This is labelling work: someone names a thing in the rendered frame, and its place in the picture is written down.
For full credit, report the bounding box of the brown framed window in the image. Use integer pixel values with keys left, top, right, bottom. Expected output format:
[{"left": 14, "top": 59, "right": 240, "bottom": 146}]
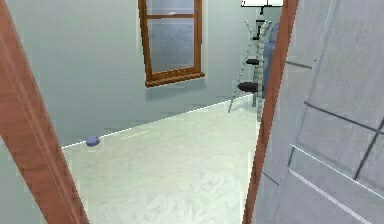
[{"left": 137, "top": 0, "right": 206, "bottom": 89}]

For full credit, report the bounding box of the blue upright object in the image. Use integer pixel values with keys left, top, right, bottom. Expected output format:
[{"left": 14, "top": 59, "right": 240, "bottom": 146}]
[{"left": 261, "top": 21, "right": 280, "bottom": 100}]

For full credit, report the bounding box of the small blue round object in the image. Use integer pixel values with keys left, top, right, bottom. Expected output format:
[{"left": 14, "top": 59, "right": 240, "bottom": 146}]
[{"left": 85, "top": 135, "right": 101, "bottom": 148}]

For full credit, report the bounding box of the grey panelled room door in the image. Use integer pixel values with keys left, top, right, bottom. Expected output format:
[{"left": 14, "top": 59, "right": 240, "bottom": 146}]
[{"left": 251, "top": 0, "right": 384, "bottom": 224}]

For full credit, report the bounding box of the brown wooden door frame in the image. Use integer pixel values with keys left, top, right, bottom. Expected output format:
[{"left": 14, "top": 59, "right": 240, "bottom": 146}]
[{"left": 0, "top": 0, "right": 300, "bottom": 224}]

